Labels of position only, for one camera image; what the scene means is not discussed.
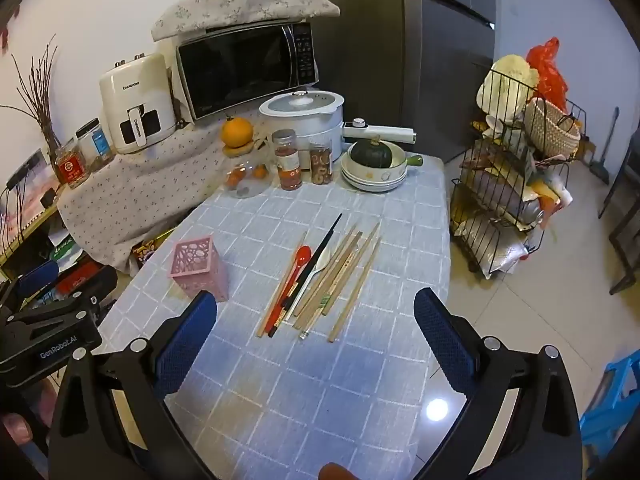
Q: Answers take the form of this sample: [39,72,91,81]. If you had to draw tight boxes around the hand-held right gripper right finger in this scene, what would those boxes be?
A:
[413,287,598,480]

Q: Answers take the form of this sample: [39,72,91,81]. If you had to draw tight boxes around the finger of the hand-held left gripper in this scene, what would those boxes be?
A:
[14,260,61,295]
[10,266,119,333]

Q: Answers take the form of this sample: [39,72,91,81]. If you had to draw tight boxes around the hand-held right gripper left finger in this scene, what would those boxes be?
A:
[47,289,221,480]

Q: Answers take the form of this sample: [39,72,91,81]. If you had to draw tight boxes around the pink patterned cloth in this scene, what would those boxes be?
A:
[171,235,229,302]

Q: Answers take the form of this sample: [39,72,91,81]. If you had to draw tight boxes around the pile of wooden chopsticks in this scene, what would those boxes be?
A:
[255,222,383,343]

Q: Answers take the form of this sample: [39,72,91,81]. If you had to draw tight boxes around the black chopstick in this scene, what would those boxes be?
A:
[282,213,344,311]
[267,255,321,338]

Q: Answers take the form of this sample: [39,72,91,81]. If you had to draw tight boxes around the red plastic spoon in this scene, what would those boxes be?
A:
[265,245,313,331]

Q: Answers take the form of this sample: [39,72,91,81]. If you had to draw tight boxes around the white plastic spoon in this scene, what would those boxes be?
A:
[285,247,333,321]

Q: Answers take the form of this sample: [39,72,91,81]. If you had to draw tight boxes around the person's left hand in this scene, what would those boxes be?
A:
[0,412,33,453]

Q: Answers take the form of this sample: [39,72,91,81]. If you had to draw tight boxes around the desk calendar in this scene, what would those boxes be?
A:
[0,149,61,241]

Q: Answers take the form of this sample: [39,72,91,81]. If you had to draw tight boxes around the snack packet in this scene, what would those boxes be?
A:
[131,230,173,263]

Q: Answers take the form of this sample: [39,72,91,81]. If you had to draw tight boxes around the silver foil bag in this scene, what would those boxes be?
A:
[452,210,528,273]

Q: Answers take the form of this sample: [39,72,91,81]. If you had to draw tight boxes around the glass jar with red label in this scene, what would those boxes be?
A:
[54,138,91,190]

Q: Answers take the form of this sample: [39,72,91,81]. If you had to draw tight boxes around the blue checked tablecloth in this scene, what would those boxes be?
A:
[97,152,481,480]

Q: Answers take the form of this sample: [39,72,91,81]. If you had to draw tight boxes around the glass jar with blue label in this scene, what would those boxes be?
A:
[75,118,116,167]

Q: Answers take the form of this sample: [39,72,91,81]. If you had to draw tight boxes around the clear glass container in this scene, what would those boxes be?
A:
[222,155,273,200]

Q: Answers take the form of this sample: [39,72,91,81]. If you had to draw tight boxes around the stack of white plates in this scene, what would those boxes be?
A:
[341,167,407,193]

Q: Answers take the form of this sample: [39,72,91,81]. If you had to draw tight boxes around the dried branches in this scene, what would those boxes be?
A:
[0,35,63,156]

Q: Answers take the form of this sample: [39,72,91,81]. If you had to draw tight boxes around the blue plastic stool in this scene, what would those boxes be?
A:
[580,352,640,461]

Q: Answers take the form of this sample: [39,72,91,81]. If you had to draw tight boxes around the dark green avocado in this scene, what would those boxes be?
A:
[348,140,392,168]

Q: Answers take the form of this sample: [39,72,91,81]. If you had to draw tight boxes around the spice jar with silver lid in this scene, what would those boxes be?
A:
[271,129,303,192]

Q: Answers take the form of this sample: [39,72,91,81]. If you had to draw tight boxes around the cream air fryer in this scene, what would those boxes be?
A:
[98,52,178,155]

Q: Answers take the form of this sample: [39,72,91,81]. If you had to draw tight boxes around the large orange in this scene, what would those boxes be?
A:
[221,116,254,149]

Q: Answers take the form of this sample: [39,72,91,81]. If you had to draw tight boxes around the jar of dried slices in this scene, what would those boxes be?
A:
[308,142,334,186]

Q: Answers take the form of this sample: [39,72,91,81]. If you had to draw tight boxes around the woven basket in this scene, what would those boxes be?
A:
[522,97,582,158]

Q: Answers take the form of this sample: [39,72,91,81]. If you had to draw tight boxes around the broom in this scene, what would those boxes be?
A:
[590,106,621,183]

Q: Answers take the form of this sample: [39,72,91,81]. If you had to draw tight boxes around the white rice cooker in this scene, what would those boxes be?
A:
[258,89,346,163]

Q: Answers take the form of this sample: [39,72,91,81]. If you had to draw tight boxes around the white plastic bag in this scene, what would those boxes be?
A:
[476,55,541,121]

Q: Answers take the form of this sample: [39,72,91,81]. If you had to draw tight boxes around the black microwave oven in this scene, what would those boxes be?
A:
[175,21,321,122]

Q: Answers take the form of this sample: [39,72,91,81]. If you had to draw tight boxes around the red plastic bag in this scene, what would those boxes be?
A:
[525,36,571,111]

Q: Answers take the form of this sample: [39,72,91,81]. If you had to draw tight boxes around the grey refrigerator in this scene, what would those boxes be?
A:
[300,0,496,161]

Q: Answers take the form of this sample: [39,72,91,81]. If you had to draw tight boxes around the floral dust cover cloth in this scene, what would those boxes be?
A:
[151,0,341,43]

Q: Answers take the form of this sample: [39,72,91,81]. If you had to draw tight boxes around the black wire rack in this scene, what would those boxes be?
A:
[448,67,586,278]

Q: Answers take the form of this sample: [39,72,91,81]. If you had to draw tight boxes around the dark chair frame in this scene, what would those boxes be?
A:
[597,130,640,296]

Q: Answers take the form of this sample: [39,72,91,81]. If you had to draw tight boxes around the white handled appliance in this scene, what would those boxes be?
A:
[341,117,417,145]

